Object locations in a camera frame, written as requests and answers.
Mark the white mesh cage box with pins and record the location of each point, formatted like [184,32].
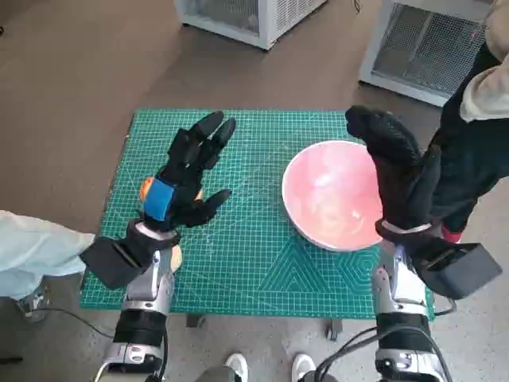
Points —
[421,47]
[246,16]

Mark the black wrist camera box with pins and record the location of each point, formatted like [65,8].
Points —
[461,270]
[111,262]

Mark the pink bowl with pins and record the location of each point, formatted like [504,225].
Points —
[330,191]

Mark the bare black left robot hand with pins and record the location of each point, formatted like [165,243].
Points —
[187,179]

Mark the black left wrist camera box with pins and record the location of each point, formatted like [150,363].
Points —
[111,262]

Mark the person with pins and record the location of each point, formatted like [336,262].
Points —
[469,159]
[36,246]
[238,366]

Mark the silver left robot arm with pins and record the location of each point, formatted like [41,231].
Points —
[147,278]

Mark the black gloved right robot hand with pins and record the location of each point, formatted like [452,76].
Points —
[397,159]

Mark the tan round plate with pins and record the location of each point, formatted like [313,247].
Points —
[177,258]

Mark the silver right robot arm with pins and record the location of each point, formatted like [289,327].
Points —
[397,278]

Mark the black table foot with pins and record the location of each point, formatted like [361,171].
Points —
[334,330]
[195,320]

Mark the green cutting mat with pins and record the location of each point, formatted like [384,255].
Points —
[246,238]

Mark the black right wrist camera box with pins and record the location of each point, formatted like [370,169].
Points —
[461,270]

